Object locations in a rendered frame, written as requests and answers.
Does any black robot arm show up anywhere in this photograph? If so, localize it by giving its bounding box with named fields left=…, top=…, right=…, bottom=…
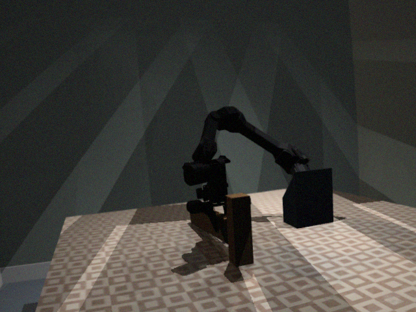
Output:
left=182, top=106, right=310, bottom=186

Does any dark brown wooden post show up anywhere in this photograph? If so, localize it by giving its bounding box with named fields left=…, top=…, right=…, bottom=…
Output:
left=225, top=193, right=254, bottom=267

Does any brown wooden board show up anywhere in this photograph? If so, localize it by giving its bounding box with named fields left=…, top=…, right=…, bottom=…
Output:
left=190, top=211, right=228, bottom=244

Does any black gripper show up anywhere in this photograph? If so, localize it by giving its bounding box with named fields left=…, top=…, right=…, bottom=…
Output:
left=187, top=179, right=228, bottom=232

